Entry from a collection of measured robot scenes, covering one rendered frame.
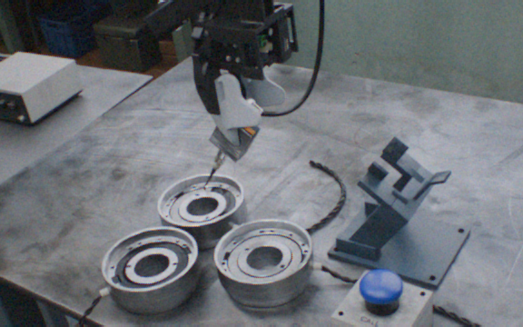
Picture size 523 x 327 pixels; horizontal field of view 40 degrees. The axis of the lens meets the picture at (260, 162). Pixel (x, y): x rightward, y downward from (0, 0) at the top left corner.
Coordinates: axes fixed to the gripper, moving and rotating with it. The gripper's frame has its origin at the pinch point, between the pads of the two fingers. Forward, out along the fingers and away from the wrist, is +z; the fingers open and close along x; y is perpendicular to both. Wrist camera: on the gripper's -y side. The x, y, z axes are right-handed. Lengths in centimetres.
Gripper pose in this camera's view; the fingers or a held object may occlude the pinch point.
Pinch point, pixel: (236, 127)
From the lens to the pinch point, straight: 79.9
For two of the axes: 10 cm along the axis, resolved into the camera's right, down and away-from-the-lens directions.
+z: 1.4, 8.3, 5.4
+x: 5.4, -5.2, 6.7
